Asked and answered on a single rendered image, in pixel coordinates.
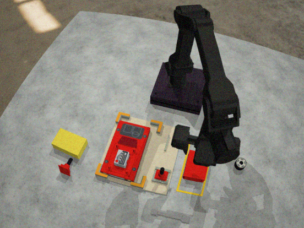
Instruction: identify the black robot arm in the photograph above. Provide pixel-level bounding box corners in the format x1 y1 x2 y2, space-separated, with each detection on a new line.
165 4 241 167

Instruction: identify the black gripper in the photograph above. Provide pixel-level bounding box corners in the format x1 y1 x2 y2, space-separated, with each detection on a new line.
171 125 241 155

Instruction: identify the beige flat base plate with orange corner brackets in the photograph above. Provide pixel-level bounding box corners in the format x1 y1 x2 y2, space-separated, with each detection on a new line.
95 112 178 195

